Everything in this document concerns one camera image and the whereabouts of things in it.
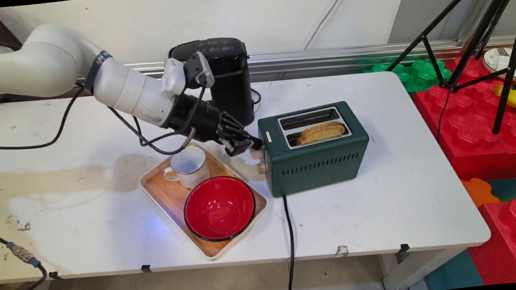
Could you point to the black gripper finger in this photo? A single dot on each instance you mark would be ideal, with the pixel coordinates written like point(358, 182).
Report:
point(240, 130)
point(236, 147)

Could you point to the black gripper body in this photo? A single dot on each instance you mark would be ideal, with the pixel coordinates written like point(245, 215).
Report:
point(197, 120)

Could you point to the wooden toaster lever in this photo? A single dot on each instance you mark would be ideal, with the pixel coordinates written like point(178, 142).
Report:
point(257, 153)

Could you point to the green toaster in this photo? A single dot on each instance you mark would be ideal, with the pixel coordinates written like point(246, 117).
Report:
point(320, 163)

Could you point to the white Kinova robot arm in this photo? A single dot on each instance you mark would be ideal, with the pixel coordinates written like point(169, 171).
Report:
point(45, 63)

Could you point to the wooden toaster knob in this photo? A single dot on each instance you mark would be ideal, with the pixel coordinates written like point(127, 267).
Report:
point(262, 167)

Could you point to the white enamel mug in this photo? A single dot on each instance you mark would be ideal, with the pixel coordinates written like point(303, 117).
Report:
point(190, 167)

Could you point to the black coffee machine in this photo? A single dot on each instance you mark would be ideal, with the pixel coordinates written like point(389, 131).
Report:
point(231, 82)

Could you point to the red bowl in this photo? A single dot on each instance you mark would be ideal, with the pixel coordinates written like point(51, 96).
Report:
point(219, 209)

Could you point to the toasted bread slice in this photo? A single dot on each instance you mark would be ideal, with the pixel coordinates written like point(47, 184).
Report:
point(321, 133)

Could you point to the wooden tray white rim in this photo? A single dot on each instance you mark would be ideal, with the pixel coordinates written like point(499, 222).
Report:
point(164, 195)

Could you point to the black table edge clip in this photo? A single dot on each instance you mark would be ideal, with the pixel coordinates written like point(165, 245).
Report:
point(404, 247)
point(146, 269)
point(53, 275)

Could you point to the green foam block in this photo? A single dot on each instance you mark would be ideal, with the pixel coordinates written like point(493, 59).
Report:
point(420, 74)

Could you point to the white table leg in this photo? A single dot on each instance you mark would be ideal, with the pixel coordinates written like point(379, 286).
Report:
point(414, 271)

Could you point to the large red foam block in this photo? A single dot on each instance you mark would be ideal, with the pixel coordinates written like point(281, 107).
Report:
point(476, 135)

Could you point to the orange foam piece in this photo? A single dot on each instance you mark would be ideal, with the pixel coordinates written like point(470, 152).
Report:
point(479, 191)

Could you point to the teal floor mat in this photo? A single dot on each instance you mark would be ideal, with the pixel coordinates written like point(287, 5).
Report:
point(453, 272)

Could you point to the white bowl dark rim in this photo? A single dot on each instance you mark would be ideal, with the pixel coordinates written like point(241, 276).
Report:
point(493, 61)

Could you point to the black tripod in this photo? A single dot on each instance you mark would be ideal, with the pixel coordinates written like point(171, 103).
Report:
point(509, 81)

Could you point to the small red foam block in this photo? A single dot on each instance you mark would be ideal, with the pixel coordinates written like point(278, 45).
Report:
point(514, 244)

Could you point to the grey white wrist camera mount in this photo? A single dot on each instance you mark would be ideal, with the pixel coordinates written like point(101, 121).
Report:
point(186, 74)

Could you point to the aluminium wall rail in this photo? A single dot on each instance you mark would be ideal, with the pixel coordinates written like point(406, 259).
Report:
point(348, 54)

